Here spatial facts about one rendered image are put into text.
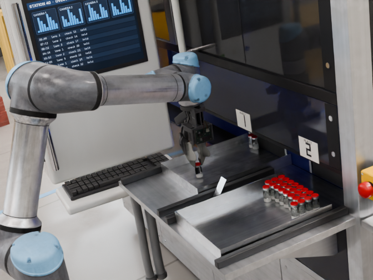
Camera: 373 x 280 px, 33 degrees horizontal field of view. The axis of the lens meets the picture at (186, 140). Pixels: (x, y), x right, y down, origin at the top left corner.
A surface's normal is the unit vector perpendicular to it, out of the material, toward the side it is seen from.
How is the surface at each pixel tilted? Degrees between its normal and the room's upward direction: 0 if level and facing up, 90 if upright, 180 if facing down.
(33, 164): 87
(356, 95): 90
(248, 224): 0
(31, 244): 7
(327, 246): 90
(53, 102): 103
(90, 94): 92
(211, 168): 0
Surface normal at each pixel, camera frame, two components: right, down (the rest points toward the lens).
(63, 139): 0.40, 0.28
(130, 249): -0.15, -0.92
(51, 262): 0.72, 0.11
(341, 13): -0.88, 0.29
